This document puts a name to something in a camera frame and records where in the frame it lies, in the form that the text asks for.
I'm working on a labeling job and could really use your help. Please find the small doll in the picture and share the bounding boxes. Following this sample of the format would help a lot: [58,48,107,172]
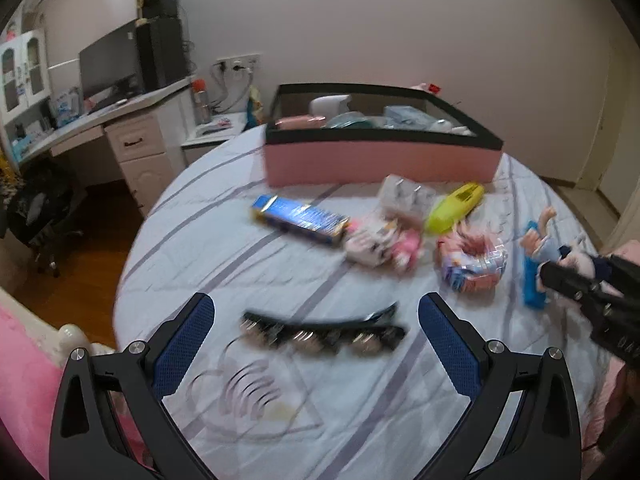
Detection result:
[519,205,587,286]

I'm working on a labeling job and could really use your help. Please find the white desk with drawers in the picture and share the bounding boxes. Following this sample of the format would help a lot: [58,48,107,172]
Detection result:
[10,75,197,216]

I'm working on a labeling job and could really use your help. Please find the black rhinestone hair clip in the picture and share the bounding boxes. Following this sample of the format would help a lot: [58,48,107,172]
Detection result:
[240,302,407,359]

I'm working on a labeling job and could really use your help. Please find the white wall outlet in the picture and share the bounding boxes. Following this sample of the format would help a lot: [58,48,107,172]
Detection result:
[215,51,263,73]

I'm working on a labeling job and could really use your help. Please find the steel thermos bottle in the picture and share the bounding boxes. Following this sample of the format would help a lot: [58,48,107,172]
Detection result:
[192,77,212,125]

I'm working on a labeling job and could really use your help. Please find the black computer monitor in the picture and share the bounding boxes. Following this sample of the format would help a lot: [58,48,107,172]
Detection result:
[78,20,143,103]

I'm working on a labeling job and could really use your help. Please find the yellow highlighter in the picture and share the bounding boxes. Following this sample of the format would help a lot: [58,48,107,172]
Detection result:
[424,183,486,236]

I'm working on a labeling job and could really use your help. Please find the cream room door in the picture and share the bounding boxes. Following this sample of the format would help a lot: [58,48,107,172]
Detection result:
[580,50,613,193]

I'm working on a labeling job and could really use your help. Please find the black speaker box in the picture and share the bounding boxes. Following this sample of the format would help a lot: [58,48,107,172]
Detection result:
[141,0,180,20]

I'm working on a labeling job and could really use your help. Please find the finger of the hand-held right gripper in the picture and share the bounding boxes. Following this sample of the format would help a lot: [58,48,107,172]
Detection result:
[539,261,618,321]
[589,254,640,311]

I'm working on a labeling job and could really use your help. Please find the white nightstand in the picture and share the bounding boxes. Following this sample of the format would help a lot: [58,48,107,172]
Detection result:
[180,111,251,168]

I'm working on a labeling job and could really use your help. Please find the black power cables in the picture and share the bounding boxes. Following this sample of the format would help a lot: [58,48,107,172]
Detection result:
[210,62,256,113]

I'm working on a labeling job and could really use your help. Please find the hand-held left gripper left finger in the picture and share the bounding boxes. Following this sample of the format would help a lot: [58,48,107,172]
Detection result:
[48,292,216,480]

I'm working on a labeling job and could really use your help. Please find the white glass-door cabinet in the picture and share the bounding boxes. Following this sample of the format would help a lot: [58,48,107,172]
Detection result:
[0,29,53,121]

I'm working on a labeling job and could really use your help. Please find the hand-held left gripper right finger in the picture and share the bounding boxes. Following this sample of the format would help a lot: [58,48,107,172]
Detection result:
[417,293,583,480]

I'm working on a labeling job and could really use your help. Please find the blue white carton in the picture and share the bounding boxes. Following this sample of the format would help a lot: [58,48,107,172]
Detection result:
[54,87,83,128]

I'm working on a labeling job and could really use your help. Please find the pink fleece blanket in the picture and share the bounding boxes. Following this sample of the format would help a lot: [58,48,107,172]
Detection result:
[0,305,146,480]

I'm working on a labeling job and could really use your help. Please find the teal tape dispenser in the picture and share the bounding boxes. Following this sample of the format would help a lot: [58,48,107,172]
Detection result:
[327,111,383,129]

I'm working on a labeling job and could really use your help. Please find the white bed frame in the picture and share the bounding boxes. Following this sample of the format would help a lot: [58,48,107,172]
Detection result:
[0,287,93,361]

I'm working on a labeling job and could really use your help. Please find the blue foil box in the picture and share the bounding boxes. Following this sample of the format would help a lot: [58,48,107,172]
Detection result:
[251,195,351,249]

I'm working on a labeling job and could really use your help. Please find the blue plastic case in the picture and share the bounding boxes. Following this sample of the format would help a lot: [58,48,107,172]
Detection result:
[522,255,549,307]

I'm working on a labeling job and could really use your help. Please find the white round plug adapter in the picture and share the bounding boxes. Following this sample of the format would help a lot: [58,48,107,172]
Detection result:
[308,95,351,120]

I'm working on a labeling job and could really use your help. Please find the white charger plug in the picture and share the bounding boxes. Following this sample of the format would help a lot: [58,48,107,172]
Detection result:
[376,174,437,217]

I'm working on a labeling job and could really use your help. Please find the black computer tower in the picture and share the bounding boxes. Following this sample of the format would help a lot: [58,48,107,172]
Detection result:
[136,17,190,92]

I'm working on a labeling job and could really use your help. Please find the pink box with black rim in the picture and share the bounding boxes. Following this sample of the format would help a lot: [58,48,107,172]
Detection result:
[264,82,505,191]

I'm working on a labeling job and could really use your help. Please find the yellow snack bag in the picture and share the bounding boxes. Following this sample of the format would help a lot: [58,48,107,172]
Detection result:
[245,85,265,126]

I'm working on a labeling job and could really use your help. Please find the black office chair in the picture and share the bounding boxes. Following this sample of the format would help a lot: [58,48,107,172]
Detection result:
[0,157,86,278]

